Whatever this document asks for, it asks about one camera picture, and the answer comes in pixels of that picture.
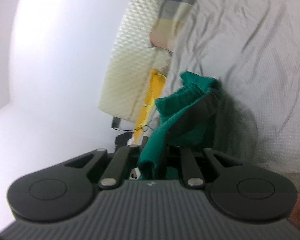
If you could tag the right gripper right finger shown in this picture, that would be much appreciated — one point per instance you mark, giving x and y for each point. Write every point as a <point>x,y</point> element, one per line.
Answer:
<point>196,168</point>

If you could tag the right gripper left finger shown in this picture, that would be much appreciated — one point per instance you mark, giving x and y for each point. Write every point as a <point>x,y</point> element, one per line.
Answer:
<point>107,170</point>

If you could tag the green and white hoodie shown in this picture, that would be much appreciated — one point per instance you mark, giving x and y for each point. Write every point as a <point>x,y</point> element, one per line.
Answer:
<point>185,117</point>

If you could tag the pile of clothes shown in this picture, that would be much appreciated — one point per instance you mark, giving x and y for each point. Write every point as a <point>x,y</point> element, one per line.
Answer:
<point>127,139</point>

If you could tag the yellow pillow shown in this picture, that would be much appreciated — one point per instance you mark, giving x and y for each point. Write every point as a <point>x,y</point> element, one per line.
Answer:
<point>147,119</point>

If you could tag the cream quilted headboard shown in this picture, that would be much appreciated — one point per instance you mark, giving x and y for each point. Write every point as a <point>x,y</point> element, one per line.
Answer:
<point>126,81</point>

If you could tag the grey bed sheet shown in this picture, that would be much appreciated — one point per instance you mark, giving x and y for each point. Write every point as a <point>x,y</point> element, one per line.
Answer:
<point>253,48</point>

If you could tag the plaid pillow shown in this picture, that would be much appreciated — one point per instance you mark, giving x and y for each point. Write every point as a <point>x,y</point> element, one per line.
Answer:
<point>171,17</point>

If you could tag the black wall socket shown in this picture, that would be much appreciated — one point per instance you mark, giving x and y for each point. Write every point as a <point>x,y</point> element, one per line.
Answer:
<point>115,122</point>

